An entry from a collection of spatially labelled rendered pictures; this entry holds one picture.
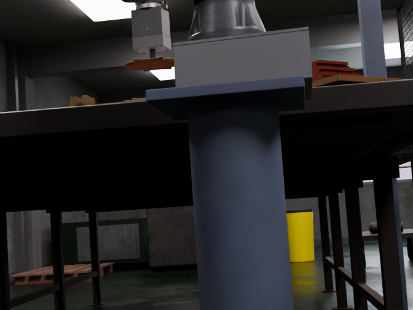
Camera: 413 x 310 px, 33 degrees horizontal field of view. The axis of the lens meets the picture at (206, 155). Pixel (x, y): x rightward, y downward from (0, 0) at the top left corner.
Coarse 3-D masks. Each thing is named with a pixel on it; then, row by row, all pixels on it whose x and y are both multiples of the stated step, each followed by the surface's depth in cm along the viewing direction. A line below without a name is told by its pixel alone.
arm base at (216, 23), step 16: (208, 0) 128; (224, 0) 127; (240, 0) 128; (208, 16) 127; (224, 16) 126; (240, 16) 127; (256, 16) 129; (192, 32) 130; (208, 32) 126; (224, 32) 125; (240, 32) 125; (256, 32) 127
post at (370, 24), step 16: (368, 0) 352; (368, 16) 351; (368, 32) 350; (368, 48) 350; (384, 48) 349; (368, 64) 349; (384, 64) 348; (400, 224) 342; (400, 240) 341; (400, 256) 340
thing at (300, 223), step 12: (288, 216) 881; (300, 216) 876; (312, 216) 889; (288, 228) 882; (300, 228) 875; (312, 228) 886; (288, 240) 883; (300, 240) 875; (312, 240) 884; (300, 252) 874; (312, 252) 882
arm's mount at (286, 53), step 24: (192, 48) 122; (216, 48) 122; (240, 48) 121; (264, 48) 121; (288, 48) 120; (192, 72) 122; (216, 72) 121; (240, 72) 121; (264, 72) 120; (288, 72) 120
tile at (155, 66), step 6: (138, 60) 178; (144, 60) 178; (150, 60) 178; (156, 60) 177; (162, 60) 178; (168, 60) 179; (126, 66) 182; (132, 66) 182; (138, 66) 183; (144, 66) 183; (150, 66) 184; (156, 66) 184; (162, 66) 185; (168, 66) 185
